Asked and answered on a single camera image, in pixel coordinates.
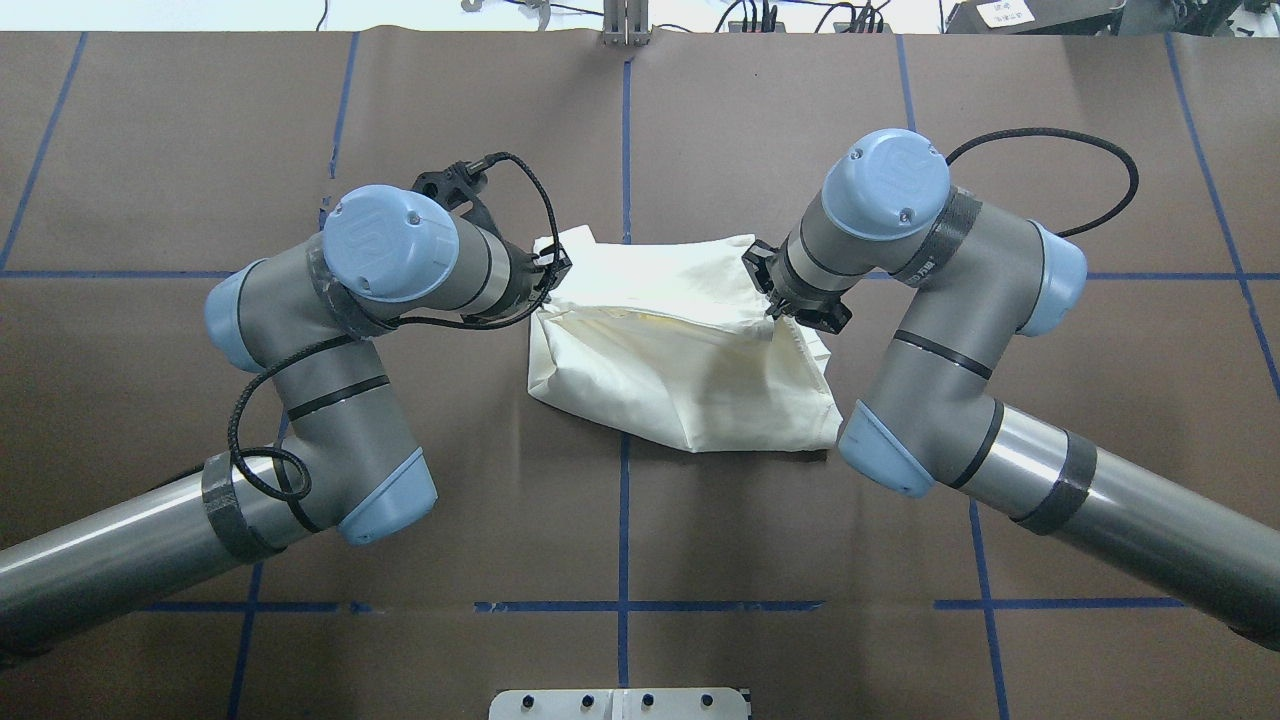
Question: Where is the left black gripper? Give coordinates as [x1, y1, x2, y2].
[462, 236, 572, 325]

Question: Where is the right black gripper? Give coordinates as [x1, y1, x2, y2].
[742, 236, 852, 334]

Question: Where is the cream long sleeve shirt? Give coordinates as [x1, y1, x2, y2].
[527, 225, 844, 454]

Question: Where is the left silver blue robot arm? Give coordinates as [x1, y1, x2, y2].
[3, 184, 570, 667]

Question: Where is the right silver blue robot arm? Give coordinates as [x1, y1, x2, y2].
[742, 126, 1279, 651]

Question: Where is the black orange connector strip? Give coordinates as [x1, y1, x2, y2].
[714, 1, 892, 35]

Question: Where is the black box white label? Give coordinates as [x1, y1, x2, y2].
[943, 1, 1126, 36]

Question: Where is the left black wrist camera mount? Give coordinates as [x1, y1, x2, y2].
[410, 154, 502, 238]

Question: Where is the aluminium frame post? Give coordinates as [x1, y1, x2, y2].
[602, 0, 652, 47]

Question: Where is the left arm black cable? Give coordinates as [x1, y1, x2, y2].
[227, 152, 563, 503]

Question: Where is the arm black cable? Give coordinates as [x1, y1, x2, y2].
[945, 126, 1140, 241]
[227, 152, 563, 503]

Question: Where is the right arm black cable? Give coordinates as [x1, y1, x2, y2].
[945, 126, 1140, 241]

